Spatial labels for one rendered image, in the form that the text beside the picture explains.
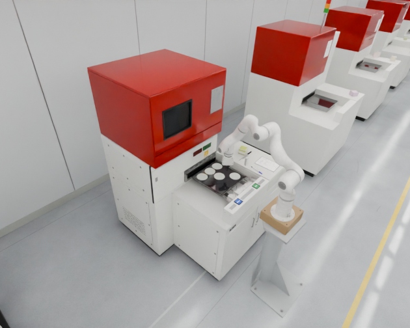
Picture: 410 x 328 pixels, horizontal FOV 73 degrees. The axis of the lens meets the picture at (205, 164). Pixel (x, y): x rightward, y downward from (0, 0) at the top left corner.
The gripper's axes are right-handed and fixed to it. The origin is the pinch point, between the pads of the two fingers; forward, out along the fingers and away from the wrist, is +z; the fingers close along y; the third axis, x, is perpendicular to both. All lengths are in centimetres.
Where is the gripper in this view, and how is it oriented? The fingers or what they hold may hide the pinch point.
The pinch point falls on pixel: (226, 168)
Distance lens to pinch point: 254.8
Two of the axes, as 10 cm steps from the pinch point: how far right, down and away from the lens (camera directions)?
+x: -0.3, -6.0, 8.0
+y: 10.0, 0.1, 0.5
